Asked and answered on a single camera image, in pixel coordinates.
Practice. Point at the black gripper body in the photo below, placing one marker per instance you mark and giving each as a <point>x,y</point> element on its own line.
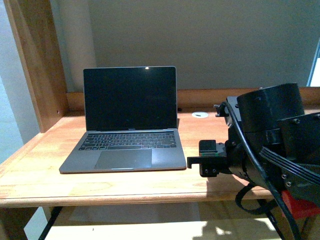
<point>216,158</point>

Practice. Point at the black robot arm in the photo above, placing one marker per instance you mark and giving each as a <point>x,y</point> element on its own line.
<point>269,134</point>

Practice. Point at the grey open laptop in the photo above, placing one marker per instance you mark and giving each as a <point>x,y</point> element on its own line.
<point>131,121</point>

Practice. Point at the wooden pull-out keyboard tray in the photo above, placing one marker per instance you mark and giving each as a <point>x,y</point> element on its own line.
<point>156,222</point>

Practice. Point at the wooden desk with hutch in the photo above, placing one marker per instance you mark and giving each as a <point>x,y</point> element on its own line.
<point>217,44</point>

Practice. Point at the white cable grommet cap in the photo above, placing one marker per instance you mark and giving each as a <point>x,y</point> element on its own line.
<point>200,114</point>

